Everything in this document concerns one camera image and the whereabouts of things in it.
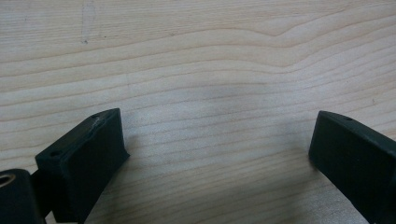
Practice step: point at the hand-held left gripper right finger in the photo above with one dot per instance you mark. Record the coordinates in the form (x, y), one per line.
(358, 158)

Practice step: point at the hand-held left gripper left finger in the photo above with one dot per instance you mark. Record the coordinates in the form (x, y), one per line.
(84, 161)

